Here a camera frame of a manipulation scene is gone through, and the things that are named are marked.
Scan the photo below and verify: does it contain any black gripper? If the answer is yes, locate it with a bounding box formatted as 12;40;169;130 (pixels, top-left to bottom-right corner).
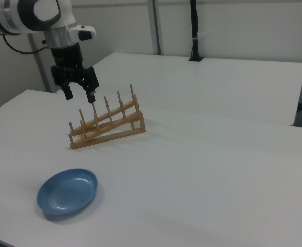
50;42;100;104

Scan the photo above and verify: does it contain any blue plastic plate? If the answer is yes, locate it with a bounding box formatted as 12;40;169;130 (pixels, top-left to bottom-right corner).
36;168;99;215

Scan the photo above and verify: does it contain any wooden plate rack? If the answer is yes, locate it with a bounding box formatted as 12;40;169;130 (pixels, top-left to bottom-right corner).
68;83;146;150

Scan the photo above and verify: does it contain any white side table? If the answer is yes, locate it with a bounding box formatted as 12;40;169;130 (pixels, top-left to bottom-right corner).
90;52;302;127

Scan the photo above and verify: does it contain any grey metal frame post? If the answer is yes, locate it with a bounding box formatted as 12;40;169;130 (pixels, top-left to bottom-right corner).
147;0;165;56
27;33;51;93

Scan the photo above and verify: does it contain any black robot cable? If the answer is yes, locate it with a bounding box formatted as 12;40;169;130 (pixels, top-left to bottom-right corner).
2;32;50;55

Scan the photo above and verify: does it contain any black camera pole with clamp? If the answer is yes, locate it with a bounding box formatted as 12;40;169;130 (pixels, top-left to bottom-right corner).
188;0;205;62

